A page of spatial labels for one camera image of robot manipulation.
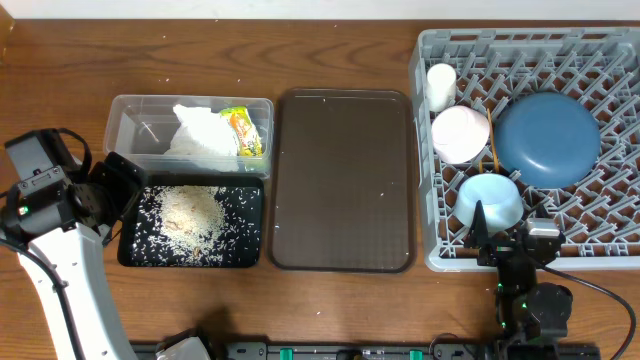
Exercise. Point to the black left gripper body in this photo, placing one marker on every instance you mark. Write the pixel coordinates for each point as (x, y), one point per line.
(118, 186)

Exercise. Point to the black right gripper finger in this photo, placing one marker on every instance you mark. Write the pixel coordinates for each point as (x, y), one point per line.
(478, 235)
(540, 211)

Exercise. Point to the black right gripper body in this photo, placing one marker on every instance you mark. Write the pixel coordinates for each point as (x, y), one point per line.
(497, 252)

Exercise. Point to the light blue small bowl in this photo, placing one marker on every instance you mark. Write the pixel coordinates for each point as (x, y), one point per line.
(500, 198)

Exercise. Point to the grey dishwasher rack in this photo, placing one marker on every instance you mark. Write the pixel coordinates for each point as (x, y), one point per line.
(598, 67)

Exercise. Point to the dark blue plate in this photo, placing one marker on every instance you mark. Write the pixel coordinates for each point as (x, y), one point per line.
(550, 139)

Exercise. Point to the pile of rice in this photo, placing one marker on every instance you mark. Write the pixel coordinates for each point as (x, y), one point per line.
(192, 220)

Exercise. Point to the white napkin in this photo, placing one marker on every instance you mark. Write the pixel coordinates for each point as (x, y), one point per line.
(207, 137)

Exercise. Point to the yellow green snack wrapper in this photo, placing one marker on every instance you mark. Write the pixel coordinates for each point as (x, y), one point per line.
(246, 132)

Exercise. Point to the cream cup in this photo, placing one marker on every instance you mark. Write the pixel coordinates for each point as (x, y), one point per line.
(440, 86)

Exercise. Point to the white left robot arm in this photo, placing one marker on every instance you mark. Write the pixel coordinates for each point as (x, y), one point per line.
(58, 229)

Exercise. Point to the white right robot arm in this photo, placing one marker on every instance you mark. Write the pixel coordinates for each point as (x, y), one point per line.
(533, 315)

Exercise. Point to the black tray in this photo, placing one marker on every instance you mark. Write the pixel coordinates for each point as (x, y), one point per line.
(195, 225)

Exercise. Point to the clear plastic bin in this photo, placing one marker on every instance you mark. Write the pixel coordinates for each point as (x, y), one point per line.
(140, 128)

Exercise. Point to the brown serving tray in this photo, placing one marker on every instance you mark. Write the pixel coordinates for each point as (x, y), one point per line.
(344, 182)

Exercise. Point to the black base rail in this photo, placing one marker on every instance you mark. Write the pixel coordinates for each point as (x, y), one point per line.
(440, 351)

